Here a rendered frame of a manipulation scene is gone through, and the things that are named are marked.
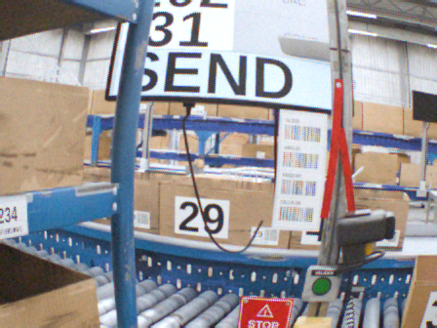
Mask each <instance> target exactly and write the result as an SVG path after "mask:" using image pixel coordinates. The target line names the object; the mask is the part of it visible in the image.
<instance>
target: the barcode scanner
mask: <svg viewBox="0 0 437 328"><path fill-rule="evenodd" d="M395 221H396V219H395V216H394V213H392V212H385V211H384V210H379V211H371V210H359V211H350V212H346V213H345V214H344V215H341V216H340V217H339V218H338V221H337V223H336V226H335V229H336V233H335V240H336V244H337V245H338V246H339V247H340V246H341V249H340V251H341V256H342V262H343V264H342V265H341V266H338V269H337V273H338V274H341V273H344V272H346V271H350V270H353V269H355V268H357V267H362V266H363V265H364V264H365V261H366V257H367V255H370V254H372V251H373V248H372V244H371V243H373V242H380V241H382V240H384V239H386V240H389V239H392V238H393V237H394V234H395Z"/></svg>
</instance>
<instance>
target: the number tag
mask: <svg viewBox="0 0 437 328"><path fill-rule="evenodd" d="M26 208H27V200H26V197H19V198H11V199H9V198H7V199H3V200H2V199H0V239H4V238H8V237H9V238H10V237H14V236H21V235H26V234H28V228H27V224H28V222H27V210H26Z"/></svg>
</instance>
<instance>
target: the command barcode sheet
mask: <svg viewBox="0 0 437 328"><path fill-rule="evenodd" d="M279 123H280V130H279V143H278V157H277V171H276V186H275V199H274V213H273V219H272V227H271V229H283V230H298V231H303V230H306V231H319V225H320V220H321V219H320V213H321V207H322V202H323V195H324V182H325V171H326V157H327V149H326V145H327V133H328V129H332V125H333V120H328V114H320V113H314V112H302V111H294V110H285V109H280V115H279Z"/></svg>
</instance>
